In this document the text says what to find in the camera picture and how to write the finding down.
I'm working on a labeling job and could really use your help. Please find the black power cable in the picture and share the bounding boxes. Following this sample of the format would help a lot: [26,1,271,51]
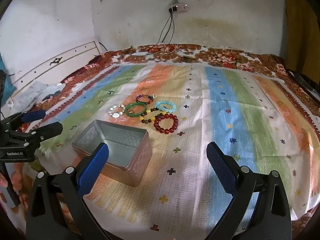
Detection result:
[160,12,175,53]
[147,11,173,53]

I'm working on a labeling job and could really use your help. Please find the light blue bead bracelet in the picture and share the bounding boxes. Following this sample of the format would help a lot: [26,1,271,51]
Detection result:
[155,100,177,114]

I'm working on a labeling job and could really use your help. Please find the multicolour glass bead bracelet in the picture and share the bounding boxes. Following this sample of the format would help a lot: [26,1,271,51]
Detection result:
[136,94,153,105]

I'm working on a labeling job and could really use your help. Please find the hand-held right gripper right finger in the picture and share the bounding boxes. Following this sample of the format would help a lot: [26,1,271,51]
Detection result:
[206,141,292,240]

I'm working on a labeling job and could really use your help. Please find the white headboard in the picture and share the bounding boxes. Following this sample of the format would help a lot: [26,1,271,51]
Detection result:
[0,40,100,110]

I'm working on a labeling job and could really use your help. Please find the white power strip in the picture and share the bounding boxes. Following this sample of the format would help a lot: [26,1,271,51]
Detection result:
[167,3,188,12]

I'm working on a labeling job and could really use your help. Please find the red bead bracelet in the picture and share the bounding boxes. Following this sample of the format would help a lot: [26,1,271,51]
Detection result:
[153,113,179,134]

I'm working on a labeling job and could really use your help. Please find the crumpled grey cloth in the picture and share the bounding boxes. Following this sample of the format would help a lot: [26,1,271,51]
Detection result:
[15,81,65,110]

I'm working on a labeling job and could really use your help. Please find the yellow brown bead bracelet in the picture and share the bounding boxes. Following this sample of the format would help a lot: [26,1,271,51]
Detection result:
[139,107,160,125]

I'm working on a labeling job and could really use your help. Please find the teal pillow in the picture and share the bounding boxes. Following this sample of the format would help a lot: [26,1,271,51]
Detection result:
[0,55,12,103]

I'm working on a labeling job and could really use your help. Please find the striped pastel cloth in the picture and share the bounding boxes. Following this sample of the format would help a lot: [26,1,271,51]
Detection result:
[25,62,320,233]

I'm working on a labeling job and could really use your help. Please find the white shell bracelet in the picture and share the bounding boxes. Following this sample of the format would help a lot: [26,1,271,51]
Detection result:
[107,104,127,119]

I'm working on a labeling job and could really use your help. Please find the green jade bangle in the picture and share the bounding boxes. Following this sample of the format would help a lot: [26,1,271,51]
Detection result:
[125,102,147,118]

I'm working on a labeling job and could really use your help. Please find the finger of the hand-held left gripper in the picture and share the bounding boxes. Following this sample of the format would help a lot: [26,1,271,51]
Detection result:
[15,121,63,145]
[0,109,47,130]

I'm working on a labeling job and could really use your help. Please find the silver metal tin box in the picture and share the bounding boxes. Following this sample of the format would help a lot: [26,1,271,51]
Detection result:
[72,119,153,188]

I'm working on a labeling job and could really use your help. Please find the striped colourful bedspread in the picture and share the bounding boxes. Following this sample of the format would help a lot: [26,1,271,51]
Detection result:
[0,44,320,240]

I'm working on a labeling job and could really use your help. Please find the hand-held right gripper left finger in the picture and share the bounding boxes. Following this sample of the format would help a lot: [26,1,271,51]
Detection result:
[26,142,110,240]

